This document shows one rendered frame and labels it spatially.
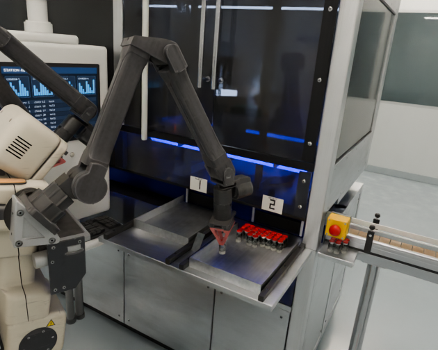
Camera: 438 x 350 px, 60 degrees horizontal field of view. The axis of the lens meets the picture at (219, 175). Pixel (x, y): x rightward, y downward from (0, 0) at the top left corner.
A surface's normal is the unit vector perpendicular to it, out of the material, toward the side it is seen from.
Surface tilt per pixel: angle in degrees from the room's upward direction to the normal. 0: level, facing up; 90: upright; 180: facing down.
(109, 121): 84
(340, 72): 90
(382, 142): 90
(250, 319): 90
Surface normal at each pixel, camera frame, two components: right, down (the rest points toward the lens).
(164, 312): -0.50, 0.24
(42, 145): 0.60, 0.29
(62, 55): 0.76, 0.25
